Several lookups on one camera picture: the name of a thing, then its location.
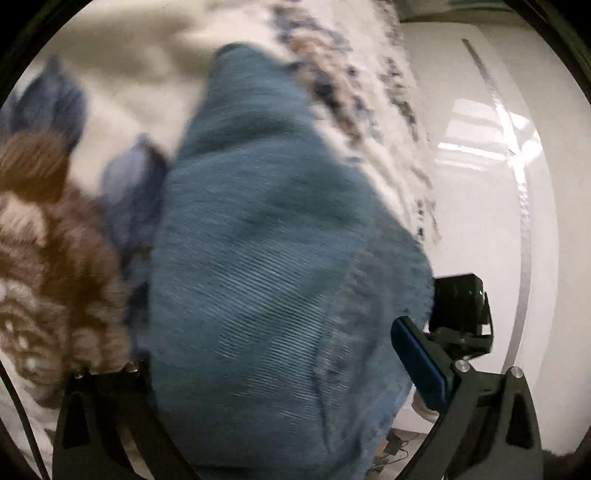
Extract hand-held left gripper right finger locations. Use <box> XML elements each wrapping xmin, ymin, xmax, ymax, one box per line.
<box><xmin>390</xmin><ymin>316</ymin><xmax>544</xmax><ymax>480</ymax></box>

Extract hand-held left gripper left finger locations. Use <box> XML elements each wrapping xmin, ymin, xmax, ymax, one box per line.
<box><xmin>52</xmin><ymin>360</ymin><xmax>195</xmax><ymax>480</ymax></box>

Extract blue denim pants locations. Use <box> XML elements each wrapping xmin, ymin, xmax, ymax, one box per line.
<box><xmin>137</xmin><ymin>42</ymin><xmax>435</xmax><ymax>480</ymax></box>

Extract white glossy wardrobe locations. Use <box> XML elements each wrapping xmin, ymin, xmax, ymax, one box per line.
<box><xmin>397</xmin><ymin>18</ymin><xmax>583</xmax><ymax>444</ymax></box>

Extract printed blanket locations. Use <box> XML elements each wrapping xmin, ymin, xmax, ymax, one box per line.
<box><xmin>0</xmin><ymin>0</ymin><xmax>444</xmax><ymax>480</ymax></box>

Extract black cable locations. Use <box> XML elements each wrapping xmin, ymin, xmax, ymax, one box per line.
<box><xmin>0</xmin><ymin>360</ymin><xmax>49</xmax><ymax>480</ymax></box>

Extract tangled dark cables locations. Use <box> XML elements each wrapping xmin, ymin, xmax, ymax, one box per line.
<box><xmin>376</xmin><ymin>429</ymin><xmax>419</xmax><ymax>474</ymax></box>

